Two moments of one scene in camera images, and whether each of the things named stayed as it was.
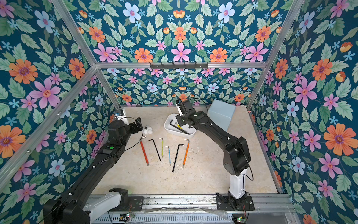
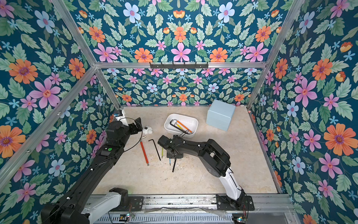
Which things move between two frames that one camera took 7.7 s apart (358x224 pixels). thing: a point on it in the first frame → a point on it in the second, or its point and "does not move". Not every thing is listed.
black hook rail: x=179 y=66 does not move
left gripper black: x=139 y=127 does not move
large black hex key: x=175 y=126 does not move
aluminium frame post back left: x=102 y=78 does not move
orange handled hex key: x=186 y=152 → x=183 y=125
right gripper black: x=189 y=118 → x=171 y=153
